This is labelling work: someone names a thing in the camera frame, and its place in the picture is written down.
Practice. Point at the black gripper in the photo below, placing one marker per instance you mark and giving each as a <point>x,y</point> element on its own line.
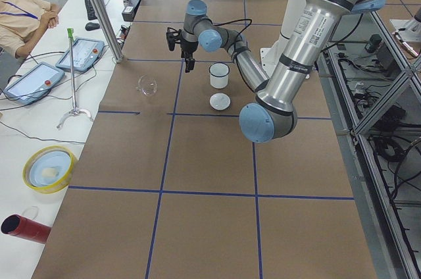
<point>189,47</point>

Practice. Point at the clear plastic funnel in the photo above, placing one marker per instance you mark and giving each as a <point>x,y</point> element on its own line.
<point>147,85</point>

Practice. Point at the white cup lid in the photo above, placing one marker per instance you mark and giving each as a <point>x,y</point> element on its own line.
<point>220,101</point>

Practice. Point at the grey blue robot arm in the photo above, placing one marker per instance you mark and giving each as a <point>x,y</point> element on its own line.
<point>277,76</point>

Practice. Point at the white enamel cup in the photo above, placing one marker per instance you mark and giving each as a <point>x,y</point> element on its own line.
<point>219,75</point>

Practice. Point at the black power box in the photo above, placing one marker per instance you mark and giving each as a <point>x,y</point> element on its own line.
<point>130,9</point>

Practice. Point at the far teach pendant tablet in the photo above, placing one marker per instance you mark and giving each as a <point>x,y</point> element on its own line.
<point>85,53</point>

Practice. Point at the teach pendant tablet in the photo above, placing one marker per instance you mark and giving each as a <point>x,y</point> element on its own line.
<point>85,53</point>
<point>34,84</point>

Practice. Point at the black computer mouse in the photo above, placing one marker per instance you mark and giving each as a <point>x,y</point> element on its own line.
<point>91,26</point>

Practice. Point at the black keyboard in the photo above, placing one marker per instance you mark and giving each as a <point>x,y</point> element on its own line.
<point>90,10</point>

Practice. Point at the metal stand with green top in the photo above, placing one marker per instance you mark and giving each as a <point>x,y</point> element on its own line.
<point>75,110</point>

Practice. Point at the near teach pendant tablet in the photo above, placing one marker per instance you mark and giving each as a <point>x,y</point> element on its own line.
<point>34,84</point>

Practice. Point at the seated person beige shirt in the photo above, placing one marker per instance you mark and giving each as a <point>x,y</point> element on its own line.
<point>23,24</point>

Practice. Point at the yellow bowl with blue plate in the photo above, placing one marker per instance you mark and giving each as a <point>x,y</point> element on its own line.
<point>49,170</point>

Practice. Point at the red cylinder tube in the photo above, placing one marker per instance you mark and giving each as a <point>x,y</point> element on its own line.
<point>25,228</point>

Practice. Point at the aluminium frame post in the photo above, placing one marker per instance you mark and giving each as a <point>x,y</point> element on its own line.
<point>105,24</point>

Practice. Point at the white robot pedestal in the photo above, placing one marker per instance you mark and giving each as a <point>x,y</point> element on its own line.
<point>270,56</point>

